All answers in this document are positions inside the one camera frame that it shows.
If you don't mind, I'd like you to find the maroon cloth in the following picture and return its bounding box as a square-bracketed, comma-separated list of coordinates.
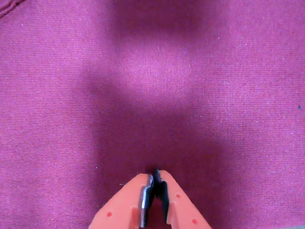
[0, 0, 305, 229]

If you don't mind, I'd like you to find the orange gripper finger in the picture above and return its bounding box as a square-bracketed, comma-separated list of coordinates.
[153, 168, 213, 229]
[88, 173, 155, 229]

